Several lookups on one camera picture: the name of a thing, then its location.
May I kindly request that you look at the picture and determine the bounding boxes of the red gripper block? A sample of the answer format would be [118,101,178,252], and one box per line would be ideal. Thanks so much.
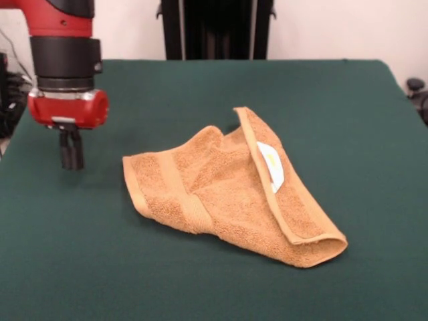
[27,88,110,171]

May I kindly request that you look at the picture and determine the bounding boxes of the black equipment and cable pile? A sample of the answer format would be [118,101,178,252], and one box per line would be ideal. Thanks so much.
[0,49,36,140]

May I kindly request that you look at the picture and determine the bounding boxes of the tan terry towel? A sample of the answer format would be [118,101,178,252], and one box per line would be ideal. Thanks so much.
[122,106,348,270]

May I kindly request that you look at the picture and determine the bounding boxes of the black stand column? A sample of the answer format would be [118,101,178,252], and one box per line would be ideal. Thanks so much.
[155,0,278,61]

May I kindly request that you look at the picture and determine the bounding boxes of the dark green table cloth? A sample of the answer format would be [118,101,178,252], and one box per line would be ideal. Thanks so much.
[0,59,428,321]

